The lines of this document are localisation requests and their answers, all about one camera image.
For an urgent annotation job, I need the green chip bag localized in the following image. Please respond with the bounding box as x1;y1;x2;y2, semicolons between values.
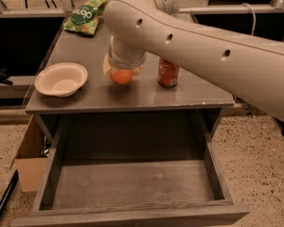
63;0;108;36

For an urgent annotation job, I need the orange fruit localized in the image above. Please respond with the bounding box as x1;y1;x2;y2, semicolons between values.
110;70;133;85

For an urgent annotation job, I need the cardboard box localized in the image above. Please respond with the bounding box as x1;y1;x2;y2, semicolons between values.
14;117;47;192

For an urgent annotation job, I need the grey cabinet counter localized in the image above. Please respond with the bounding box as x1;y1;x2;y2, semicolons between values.
26;26;234;165

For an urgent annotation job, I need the orange soda can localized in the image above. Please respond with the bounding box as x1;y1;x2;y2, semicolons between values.
158;58;180;88

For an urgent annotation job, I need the black object at left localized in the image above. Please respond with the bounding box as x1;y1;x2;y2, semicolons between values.
0;68;13;85

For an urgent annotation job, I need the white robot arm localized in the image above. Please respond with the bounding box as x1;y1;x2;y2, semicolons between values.
103;0;284;122

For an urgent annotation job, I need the white paper bowl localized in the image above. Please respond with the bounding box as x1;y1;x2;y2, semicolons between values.
34;62;88;97

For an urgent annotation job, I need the metal frame rail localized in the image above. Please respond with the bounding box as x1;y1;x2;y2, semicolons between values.
0;4;284;100

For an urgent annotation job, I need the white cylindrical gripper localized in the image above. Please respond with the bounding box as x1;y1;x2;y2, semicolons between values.
102;36;146;79

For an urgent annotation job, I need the open grey top drawer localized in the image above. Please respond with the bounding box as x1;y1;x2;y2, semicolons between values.
11;110;249;227

